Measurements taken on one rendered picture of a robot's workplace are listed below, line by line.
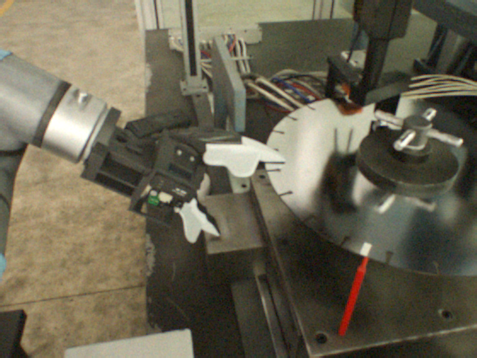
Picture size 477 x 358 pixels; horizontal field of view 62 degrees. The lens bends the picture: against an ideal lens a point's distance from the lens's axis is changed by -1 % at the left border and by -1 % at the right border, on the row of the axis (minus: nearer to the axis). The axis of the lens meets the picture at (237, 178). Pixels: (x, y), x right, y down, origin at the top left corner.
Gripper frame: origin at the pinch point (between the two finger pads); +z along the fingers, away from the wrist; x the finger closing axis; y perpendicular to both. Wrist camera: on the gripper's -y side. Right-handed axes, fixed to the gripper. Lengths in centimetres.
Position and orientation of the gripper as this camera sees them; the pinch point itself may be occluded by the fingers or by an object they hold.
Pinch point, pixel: (250, 196)
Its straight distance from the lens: 51.2
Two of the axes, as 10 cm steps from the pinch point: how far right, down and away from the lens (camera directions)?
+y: -0.2, 6.4, -7.7
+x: 5.3, -6.4, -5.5
